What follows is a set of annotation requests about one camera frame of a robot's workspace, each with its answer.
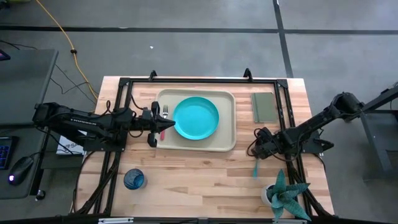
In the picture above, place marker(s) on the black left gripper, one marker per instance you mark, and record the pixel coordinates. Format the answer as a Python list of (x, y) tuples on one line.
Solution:
[(146, 121)]

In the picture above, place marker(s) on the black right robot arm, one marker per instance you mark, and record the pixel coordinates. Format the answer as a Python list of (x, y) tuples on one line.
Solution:
[(311, 123)]

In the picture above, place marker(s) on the black backlit keyboard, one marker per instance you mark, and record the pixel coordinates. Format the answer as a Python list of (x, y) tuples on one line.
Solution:
[(4, 152)]

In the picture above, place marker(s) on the black computer mouse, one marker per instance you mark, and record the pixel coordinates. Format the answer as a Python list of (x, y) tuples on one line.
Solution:
[(20, 171)]

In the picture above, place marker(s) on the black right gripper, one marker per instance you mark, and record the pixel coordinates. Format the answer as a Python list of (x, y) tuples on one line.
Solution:
[(269, 141)]

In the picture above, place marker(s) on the grey desk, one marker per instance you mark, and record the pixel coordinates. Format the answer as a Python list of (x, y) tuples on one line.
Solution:
[(25, 84)]

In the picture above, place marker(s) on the beige plastic tray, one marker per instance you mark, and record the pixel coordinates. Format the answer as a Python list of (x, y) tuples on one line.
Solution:
[(227, 140)]

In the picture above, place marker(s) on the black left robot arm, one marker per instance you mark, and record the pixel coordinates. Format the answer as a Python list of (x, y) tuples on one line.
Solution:
[(81, 123)]

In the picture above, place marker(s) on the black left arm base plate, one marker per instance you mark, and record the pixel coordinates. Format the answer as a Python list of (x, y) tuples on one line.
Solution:
[(104, 148)]

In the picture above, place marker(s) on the blue ribbed cup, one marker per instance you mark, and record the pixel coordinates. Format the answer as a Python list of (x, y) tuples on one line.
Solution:
[(134, 179)]

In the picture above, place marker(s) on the green notebook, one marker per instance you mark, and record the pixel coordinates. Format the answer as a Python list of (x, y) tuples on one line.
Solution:
[(264, 107)]

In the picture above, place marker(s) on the dark metal side table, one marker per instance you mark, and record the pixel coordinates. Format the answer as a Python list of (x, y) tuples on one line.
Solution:
[(377, 146)]

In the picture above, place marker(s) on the silver metal bracket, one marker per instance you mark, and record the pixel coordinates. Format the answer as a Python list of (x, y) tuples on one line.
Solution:
[(115, 220)]

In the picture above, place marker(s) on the white printed box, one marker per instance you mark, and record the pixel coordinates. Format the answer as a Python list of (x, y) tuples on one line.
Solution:
[(66, 147)]

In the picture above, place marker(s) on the small dark screen device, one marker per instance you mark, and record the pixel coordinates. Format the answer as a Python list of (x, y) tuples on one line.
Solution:
[(3, 55)]

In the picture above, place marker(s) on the black metal table frame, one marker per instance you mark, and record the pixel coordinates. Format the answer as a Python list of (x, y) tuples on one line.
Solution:
[(202, 81)]

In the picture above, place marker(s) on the green plant in white pot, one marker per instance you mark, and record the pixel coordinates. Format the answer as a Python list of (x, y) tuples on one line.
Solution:
[(283, 196)]

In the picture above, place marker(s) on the teal round plate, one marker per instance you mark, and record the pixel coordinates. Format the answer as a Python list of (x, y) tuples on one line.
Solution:
[(196, 118)]

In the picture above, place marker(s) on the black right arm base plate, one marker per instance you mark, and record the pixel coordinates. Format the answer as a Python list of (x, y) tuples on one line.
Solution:
[(311, 148)]

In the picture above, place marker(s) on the black caster wheel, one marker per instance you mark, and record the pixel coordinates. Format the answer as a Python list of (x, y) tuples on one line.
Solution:
[(40, 195)]

